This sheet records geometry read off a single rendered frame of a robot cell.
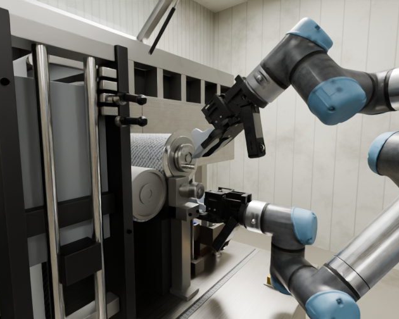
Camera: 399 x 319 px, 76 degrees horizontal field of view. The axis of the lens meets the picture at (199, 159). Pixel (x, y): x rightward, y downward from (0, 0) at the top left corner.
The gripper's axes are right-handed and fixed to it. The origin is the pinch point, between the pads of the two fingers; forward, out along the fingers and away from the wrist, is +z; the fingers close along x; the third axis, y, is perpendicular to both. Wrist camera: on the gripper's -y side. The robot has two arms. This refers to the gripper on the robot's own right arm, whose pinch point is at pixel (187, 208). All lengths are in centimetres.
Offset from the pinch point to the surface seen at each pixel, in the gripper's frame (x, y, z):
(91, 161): 38.8, 19.0, -14.7
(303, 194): -245, -50, 26
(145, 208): 18.7, 5.1, -2.4
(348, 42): -242, 111, -9
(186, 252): 9.5, -7.8, -7.2
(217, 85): -64, 48, 31
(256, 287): -3.4, -19.0, -20.9
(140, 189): 19.9, 9.9, -2.5
